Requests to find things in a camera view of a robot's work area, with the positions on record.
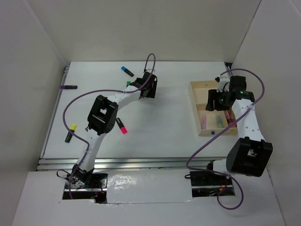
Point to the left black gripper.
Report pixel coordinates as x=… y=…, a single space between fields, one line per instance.
x=152 y=92

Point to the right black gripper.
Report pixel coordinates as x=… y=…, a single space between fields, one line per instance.
x=213 y=95

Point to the pastel green highlighter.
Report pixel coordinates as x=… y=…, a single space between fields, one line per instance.
x=219 y=122

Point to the pastel lilac highlighter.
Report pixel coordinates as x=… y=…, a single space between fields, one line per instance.
x=203 y=122

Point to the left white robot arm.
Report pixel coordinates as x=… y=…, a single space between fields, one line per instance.
x=101 y=120

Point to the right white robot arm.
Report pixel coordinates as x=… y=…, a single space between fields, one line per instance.
x=250 y=154

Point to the blue cap black highlighter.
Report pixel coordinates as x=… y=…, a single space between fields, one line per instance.
x=127 y=71

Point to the wooden compartment tray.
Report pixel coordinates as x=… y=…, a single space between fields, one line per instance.
x=198 y=93

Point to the pink cap black highlighter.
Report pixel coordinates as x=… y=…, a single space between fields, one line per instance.
x=121 y=125

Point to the yellow cap black highlighter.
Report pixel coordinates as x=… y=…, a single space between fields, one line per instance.
x=69 y=135

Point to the purple cap black highlighter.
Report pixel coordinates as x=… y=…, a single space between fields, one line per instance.
x=68 y=87

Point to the white front cover plate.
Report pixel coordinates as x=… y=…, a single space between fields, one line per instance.
x=148 y=186

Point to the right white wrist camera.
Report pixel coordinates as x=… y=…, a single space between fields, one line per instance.
x=223 y=83

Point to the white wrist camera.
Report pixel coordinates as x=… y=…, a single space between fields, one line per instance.
x=223 y=83
x=148 y=70

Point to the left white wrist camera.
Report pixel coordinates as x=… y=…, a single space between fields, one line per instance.
x=148 y=70

